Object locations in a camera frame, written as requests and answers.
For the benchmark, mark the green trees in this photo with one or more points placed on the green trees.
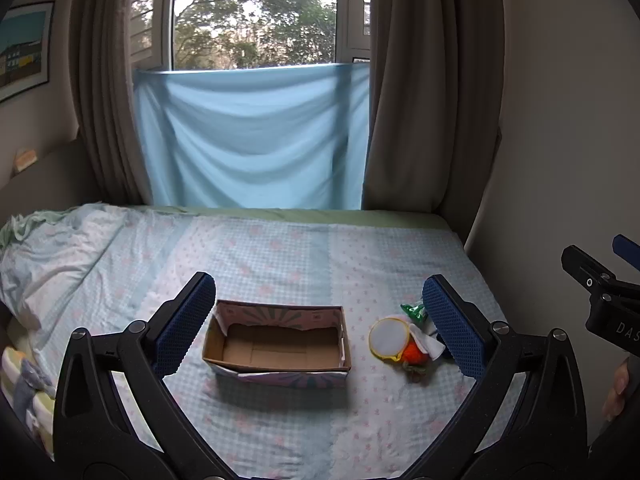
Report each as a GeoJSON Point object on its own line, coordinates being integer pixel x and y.
{"type": "Point", "coordinates": [250, 15]}

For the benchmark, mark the framed wall picture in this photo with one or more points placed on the framed wall picture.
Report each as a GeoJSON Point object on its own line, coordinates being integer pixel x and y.
{"type": "Point", "coordinates": [25, 50]}

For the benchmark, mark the cardboard box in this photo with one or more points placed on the cardboard box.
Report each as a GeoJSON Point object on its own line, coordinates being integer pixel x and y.
{"type": "Point", "coordinates": [280, 355]}

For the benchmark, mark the beige padded headboard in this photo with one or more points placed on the beige padded headboard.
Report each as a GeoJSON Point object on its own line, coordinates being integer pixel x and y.
{"type": "Point", "coordinates": [45, 175]}

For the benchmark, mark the round yellow-rimmed white pad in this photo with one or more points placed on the round yellow-rimmed white pad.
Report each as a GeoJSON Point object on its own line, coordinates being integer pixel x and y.
{"type": "Point", "coordinates": [388, 337]}

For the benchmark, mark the beige curtain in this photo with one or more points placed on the beige curtain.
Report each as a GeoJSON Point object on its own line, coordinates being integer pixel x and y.
{"type": "Point", "coordinates": [112, 85]}
{"type": "Point", "coordinates": [425, 85]}

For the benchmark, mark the small green packet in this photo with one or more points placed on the small green packet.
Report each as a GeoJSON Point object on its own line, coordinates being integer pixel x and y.
{"type": "Point", "coordinates": [412, 312]}

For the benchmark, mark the small beige object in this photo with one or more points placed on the small beige object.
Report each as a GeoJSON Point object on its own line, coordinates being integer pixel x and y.
{"type": "Point", "coordinates": [25, 158]}

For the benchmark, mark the pastel checked printed quilt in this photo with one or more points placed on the pastel checked printed quilt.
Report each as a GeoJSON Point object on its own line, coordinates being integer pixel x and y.
{"type": "Point", "coordinates": [280, 260]}

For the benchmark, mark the white window frame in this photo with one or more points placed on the white window frame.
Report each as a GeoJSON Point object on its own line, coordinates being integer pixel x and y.
{"type": "Point", "coordinates": [160, 15]}

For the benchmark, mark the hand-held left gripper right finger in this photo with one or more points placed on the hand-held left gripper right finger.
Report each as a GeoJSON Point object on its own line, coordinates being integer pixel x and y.
{"type": "Point", "coordinates": [455, 332]}

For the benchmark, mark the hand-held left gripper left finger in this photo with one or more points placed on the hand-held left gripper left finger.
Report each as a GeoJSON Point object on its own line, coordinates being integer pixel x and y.
{"type": "Point", "coordinates": [184, 327]}

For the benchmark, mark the light blue hanging sheet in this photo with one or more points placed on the light blue hanging sheet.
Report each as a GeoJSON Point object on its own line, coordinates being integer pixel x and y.
{"type": "Point", "coordinates": [250, 140]}

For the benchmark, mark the folded pastel cloths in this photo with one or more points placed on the folded pastel cloths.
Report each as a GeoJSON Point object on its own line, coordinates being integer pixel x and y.
{"type": "Point", "coordinates": [25, 395]}

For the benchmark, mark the orange pompom toy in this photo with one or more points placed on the orange pompom toy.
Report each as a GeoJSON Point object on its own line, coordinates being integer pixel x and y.
{"type": "Point", "coordinates": [413, 353]}

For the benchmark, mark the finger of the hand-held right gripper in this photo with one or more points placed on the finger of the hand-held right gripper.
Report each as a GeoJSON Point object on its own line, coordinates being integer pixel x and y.
{"type": "Point", "coordinates": [582, 262]}
{"type": "Point", "coordinates": [626, 248]}

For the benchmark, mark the person's right hand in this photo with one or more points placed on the person's right hand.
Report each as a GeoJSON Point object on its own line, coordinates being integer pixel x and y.
{"type": "Point", "coordinates": [617, 392]}

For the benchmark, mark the white paper tissue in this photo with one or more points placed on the white paper tissue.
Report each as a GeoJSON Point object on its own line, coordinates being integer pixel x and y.
{"type": "Point", "coordinates": [425, 345]}

